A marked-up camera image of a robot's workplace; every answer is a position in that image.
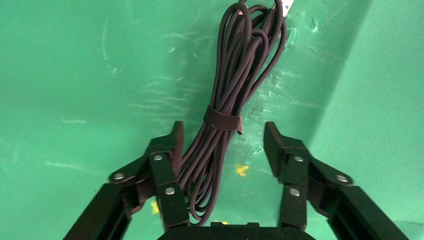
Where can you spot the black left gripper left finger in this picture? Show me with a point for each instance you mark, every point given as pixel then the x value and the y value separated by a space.
pixel 165 185

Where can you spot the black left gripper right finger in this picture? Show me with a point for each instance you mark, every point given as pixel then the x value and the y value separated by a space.
pixel 294 198

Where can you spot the green table cloth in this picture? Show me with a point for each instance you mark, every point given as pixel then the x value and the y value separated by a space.
pixel 66 82

